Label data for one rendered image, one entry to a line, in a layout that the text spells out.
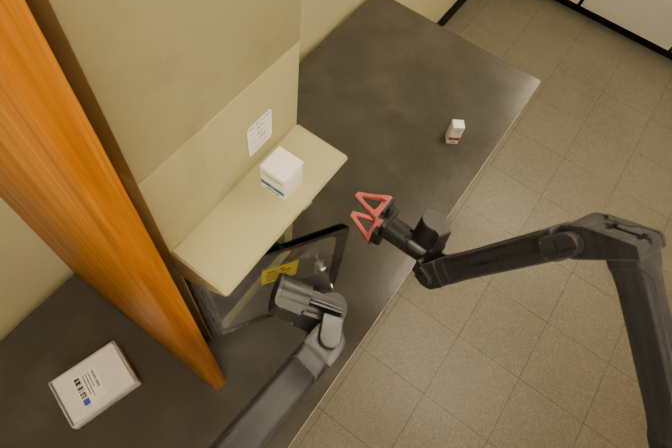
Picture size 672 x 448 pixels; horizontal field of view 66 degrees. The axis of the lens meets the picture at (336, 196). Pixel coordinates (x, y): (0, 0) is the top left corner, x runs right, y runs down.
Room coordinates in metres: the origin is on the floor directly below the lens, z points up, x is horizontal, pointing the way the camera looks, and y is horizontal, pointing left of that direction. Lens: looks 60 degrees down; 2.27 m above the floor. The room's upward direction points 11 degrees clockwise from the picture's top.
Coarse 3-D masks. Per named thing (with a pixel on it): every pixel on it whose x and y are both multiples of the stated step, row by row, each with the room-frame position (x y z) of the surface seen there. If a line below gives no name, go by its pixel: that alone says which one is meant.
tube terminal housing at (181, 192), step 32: (288, 64) 0.54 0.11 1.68; (256, 96) 0.47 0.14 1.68; (288, 96) 0.54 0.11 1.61; (224, 128) 0.41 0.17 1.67; (288, 128) 0.54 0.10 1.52; (192, 160) 0.35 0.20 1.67; (224, 160) 0.40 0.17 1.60; (256, 160) 0.46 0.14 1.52; (128, 192) 0.29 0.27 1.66; (160, 192) 0.30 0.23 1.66; (192, 192) 0.34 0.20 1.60; (224, 192) 0.39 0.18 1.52; (160, 224) 0.28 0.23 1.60; (192, 224) 0.33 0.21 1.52; (160, 256) 0.30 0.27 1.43
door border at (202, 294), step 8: (272, 248) 0.37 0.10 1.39; (200, 288) 0.28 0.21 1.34; (200, 296) 0.28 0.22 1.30; (208, 296) 0.29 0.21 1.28; (208, 304) 0.29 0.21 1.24; (208, 312) 0.28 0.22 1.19; (208, 320) 0.28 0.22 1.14; (216, 320) 0.29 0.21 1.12; (216, 328) 0.28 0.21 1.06; (216, 336) 0.28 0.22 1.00
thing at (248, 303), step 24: (312, 240) 0.40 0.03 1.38; (336, 240) 0.43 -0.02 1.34; (264, 264) 0.35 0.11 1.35; (312, 264) 0.40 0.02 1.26; (336, 264) 0.43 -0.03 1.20; (240, 288) 0.32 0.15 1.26; (264, 288) 0.35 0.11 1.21; (216, 312) 0.29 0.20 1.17; (240, 312) 0.32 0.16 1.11; (264, 312) 0.34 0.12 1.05
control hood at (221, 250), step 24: (288, 144) 0.52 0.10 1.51; (312, 144) 0.52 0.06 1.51; (312, 168) 0.48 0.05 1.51; (336, 168) 0.49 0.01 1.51; (240, 192) 0.40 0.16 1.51; (264, 192) 0.41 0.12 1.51; (312, 192) 0.43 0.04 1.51; (216, 216) 0.35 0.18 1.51; (240, 216) 0.36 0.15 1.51; (264, 216) 0.37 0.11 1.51; (288, 216) 0.38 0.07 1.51; (192, 240) 0.30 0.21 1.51; (216, 240) 0.31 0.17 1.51; (240, 240) 0.32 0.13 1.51; (264, 240) 0.33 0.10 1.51; (192, 264) 0.27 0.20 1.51; (216, 264) 0.27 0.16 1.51; (240, 264) 0.28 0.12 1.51; (216, 288) 0.24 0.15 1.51
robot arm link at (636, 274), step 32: (576, 224) 0.42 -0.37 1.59; (608, 224) 0.42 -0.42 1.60; (640, 224) 0.42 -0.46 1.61; (576, 256) 0.38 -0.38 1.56; (608, 256) 0.36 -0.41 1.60; (640, 256) 0.35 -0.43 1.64; (640, 288) 0.32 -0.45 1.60; (640, 320) 0.29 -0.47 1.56; (640, 352) 0.25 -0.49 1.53; (640, 384) 0.22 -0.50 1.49
